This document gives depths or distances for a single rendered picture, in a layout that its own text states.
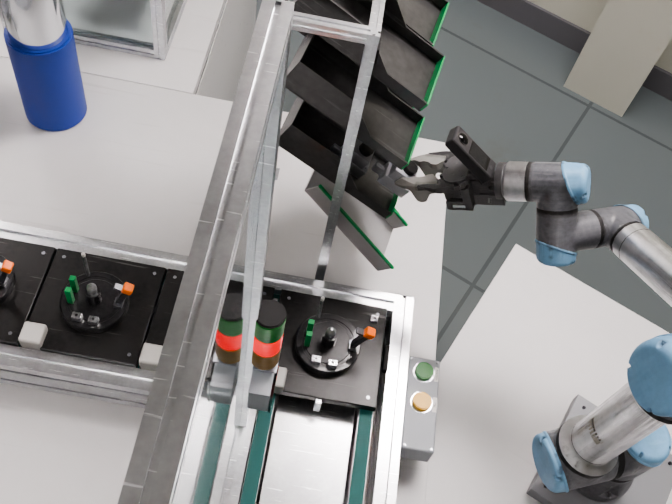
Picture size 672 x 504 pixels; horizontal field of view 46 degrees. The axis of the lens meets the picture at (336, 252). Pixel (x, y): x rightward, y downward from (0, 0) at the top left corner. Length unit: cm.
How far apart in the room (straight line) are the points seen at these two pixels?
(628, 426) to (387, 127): 68
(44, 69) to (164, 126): 35
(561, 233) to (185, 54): 129
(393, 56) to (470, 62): 243
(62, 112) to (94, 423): 82
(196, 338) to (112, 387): 114
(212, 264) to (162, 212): 142
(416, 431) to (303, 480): 25
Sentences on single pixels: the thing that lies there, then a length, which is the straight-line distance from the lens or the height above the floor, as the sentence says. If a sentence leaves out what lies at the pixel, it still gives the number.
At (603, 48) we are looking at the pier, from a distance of 372.
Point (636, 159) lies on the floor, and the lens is 374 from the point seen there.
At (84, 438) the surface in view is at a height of 86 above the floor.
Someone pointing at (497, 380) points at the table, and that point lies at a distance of 189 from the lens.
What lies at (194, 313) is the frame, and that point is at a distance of 57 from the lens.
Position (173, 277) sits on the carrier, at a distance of 177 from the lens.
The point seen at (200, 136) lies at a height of 86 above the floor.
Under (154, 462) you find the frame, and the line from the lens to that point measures 53.
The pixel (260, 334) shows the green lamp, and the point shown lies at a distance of 123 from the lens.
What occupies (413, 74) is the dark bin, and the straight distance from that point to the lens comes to 142.
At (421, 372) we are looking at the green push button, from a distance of 171.
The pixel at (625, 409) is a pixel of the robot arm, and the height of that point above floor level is 135.
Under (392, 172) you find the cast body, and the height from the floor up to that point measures 130.
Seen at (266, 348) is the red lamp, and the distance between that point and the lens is 127.
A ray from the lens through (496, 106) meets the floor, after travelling 367.
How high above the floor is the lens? 248
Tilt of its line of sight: 56 degrees down
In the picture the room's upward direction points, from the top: 14 degrees clockwise
